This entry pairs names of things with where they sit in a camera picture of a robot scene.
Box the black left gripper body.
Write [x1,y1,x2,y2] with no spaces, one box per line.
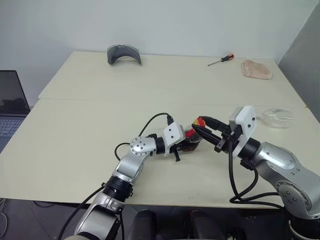
[170,139,188,155]

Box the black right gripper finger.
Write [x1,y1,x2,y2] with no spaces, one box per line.
[199,115,230,133]
[194,125,224,147]

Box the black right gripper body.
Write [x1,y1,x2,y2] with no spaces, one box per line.
[213,124,241,154]

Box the red and yellow object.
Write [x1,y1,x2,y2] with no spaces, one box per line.
[178,117,207,153]

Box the pink folded cloth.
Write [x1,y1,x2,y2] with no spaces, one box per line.
[240,59,273,81]

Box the dark rounded shape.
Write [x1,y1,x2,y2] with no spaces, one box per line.
[129,209,158,240]
[189,210,227,240]

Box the grey curved cap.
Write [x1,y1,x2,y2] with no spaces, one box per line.
[106,44,144,67]

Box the grey laptop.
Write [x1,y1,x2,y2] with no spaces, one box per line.
[0,69,31,151]

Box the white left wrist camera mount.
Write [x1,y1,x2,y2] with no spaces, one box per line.
[162,123,186,158]

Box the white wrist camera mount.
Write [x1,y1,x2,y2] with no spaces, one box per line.
[162,123,186,158]
[228,105,259,160]

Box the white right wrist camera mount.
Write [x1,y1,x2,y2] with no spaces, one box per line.
[228,105,259,160]

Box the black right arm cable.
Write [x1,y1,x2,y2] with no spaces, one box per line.
[226,143,288,209]

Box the red black handled screwdriver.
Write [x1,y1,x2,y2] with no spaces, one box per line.
[207,53,235,67]

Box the thin white floor cable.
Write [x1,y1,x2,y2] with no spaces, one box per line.
[0,197,10,240]

